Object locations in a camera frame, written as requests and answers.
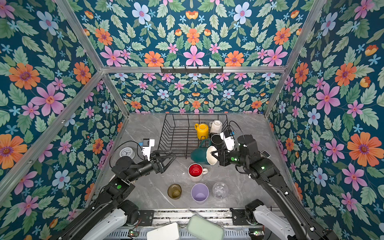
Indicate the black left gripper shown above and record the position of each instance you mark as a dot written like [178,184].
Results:
[157,162]

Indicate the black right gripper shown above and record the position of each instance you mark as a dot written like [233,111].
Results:
[222,158]

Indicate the dark green mug cream inside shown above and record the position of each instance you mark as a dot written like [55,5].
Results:
[202,154]

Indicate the black mug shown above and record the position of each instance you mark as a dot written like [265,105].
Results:
[217,141]

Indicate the white ceramic mug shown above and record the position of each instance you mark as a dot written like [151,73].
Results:
[216,127]

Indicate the yellow mug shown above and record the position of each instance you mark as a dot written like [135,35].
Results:
[202,131]

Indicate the olive green glass tumbler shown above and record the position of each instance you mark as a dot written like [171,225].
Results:
[174,191]

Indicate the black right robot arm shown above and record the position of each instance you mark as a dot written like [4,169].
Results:
[297,223]

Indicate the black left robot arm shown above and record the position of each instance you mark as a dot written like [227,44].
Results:
[111,210]

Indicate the white mug red inside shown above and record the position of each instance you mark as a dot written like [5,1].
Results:
[196,172]

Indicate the clear glass tumbler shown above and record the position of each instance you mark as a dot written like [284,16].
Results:
[220,190]

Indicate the small white round timer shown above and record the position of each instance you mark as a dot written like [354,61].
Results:
[127,152]

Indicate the lilac plastic cup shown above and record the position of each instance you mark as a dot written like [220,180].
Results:
[200,193]

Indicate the white rectangular box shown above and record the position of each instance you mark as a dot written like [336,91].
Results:
[168,232]

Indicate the pale green rectangular box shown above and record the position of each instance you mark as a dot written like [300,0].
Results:
[204,229]

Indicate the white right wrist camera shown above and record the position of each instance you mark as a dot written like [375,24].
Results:
[229,140]

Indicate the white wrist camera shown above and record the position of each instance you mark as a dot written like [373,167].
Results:
[229,140]
[146,148]

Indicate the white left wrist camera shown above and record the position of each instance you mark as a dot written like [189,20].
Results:
[146,148]

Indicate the black wire dish rack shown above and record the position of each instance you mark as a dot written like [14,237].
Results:
[179,135]

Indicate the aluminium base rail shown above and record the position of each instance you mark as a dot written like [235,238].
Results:
[219,216]

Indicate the black wall hook rail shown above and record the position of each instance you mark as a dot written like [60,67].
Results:
[192,70]

